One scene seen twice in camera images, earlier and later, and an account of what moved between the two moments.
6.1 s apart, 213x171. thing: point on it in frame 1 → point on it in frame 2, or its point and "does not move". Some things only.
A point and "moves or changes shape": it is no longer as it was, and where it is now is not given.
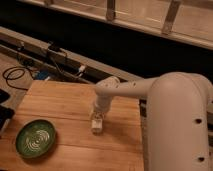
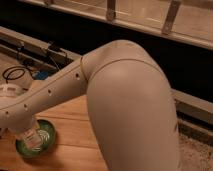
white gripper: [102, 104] → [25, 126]
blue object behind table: [42, 75] does not move
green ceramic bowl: [35, 138] does not move
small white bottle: [97, 122] moves or changes shape
